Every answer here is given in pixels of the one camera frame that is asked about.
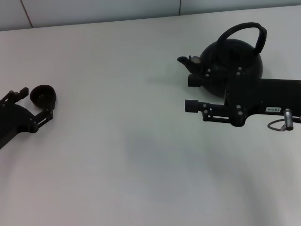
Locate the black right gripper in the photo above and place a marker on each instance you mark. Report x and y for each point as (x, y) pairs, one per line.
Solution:
(249, 99)

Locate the black round teapot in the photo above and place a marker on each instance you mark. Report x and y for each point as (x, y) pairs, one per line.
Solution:
(235, 54)

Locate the small dark teacup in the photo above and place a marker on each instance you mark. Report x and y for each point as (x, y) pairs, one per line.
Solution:
(43, 93)

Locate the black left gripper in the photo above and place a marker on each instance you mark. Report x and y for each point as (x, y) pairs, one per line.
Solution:
(14, 120)

